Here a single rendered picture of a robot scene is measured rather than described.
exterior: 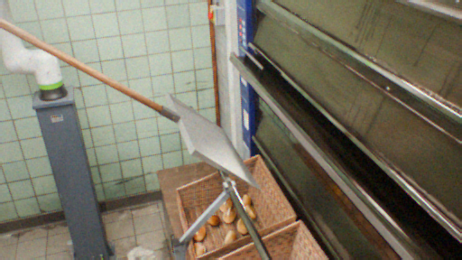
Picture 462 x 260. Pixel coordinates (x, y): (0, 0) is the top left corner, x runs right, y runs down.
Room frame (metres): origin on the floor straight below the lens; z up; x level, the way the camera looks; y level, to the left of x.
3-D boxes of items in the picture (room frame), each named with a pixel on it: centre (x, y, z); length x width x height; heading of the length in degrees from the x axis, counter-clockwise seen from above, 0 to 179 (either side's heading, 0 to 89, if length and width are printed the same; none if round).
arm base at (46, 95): (2.37, 0.96, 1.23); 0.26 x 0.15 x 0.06; 15
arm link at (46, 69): (2.32, 0.95, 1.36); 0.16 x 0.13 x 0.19; 75
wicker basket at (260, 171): (1.84, 0.02, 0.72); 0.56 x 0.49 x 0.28; 13
